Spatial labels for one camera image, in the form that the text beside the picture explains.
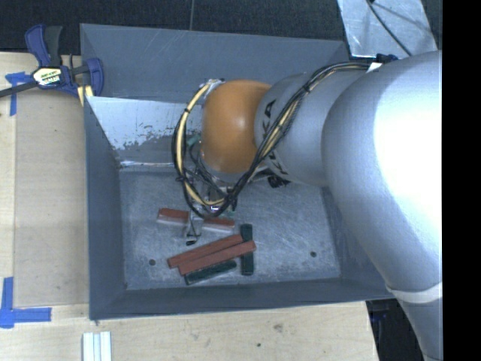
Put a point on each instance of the red-brown flat block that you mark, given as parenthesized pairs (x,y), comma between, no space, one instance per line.
(171,214)
(203,251)
(221,258)

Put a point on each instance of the pale wood flat board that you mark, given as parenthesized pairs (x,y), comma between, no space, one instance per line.
(49,201)

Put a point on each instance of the black cylinder on white bracket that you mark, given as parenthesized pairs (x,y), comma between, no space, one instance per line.
(277,181)

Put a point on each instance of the dark green flat block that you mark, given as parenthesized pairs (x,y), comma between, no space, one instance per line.
(210,273)
(247,265)

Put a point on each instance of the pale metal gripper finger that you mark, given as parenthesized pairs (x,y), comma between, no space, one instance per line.
(189,227)
(200,226)

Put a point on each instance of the grey metal bin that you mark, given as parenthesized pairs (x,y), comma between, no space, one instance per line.
(285,239)

